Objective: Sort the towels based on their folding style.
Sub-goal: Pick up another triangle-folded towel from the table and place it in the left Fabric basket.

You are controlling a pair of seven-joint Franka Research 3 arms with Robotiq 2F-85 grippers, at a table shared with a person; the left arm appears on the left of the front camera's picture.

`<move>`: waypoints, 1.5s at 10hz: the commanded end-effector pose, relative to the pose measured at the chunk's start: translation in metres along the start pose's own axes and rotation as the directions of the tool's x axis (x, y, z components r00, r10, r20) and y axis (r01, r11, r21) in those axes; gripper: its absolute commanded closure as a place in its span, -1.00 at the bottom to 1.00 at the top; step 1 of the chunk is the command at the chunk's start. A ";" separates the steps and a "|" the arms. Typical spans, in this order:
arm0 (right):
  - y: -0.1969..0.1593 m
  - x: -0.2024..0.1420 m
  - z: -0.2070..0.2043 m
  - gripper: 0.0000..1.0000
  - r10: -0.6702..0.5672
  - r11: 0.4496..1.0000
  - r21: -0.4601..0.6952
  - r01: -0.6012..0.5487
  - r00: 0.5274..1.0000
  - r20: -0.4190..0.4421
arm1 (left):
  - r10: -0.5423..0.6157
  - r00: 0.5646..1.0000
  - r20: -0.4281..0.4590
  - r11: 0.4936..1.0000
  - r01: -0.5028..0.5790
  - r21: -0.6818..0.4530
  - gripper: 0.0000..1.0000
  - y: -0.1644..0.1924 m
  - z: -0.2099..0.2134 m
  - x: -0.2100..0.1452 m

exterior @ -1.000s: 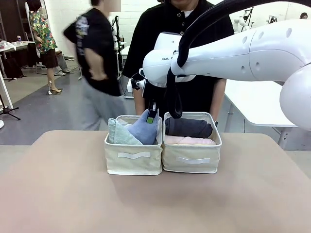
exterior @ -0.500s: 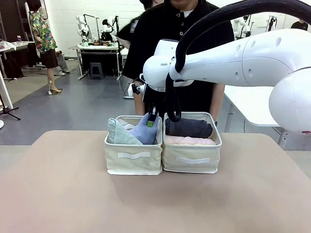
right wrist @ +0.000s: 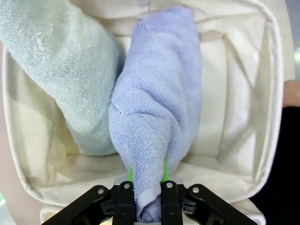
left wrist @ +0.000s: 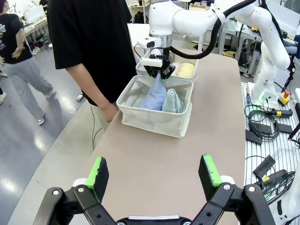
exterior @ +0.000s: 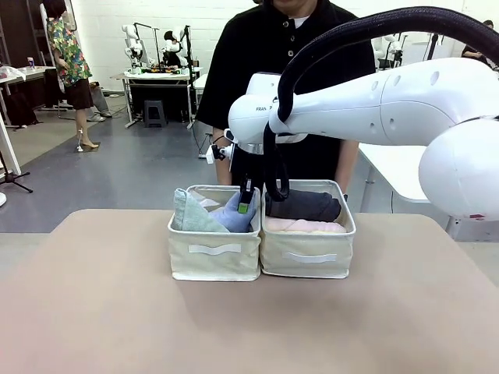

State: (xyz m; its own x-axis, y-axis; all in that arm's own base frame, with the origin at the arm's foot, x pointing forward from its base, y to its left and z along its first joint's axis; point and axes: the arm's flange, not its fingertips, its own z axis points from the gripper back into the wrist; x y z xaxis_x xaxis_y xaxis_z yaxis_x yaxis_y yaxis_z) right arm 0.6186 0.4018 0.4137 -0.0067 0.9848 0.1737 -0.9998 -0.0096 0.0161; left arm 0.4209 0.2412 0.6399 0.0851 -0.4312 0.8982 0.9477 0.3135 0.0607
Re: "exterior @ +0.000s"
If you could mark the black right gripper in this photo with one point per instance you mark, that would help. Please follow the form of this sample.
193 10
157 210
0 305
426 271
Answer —
249 167

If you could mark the blue cone-folded towel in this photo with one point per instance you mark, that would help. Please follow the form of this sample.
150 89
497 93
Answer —
230 218

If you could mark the pale teal cone-folded towel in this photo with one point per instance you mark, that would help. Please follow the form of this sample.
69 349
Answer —
191 216

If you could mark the pink towel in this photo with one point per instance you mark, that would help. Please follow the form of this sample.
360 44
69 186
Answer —
300 225

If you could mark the dark grey towel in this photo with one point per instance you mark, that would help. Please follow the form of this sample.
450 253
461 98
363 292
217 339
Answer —
308 204

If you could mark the person's left forearm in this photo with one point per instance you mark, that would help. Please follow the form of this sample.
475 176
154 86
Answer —
347 167

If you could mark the person's right forearm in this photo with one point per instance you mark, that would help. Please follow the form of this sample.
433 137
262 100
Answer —
225 173

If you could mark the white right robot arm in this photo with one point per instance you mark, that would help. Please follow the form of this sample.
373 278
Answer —
390 105

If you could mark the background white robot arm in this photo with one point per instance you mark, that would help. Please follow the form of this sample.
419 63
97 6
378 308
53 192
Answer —
132 46
391 46
173 46

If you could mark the grey plastic stool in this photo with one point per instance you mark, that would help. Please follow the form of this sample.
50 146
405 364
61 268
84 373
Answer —
155 113

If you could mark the person in black polo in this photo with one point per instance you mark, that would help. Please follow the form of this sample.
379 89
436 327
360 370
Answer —
253 70

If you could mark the background table with robots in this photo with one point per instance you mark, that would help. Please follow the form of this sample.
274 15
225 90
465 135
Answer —
156 78

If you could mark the large white table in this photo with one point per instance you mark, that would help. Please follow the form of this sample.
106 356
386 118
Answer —
393 171

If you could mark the seated person's grey legs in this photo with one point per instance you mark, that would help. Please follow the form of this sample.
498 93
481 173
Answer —
100 101

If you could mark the black floor tripod stand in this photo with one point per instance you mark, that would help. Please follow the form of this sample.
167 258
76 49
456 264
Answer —
15 179

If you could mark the white side table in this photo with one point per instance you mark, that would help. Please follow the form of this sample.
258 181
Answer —
23 74

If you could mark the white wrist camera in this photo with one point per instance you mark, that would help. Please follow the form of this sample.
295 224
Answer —
213 154

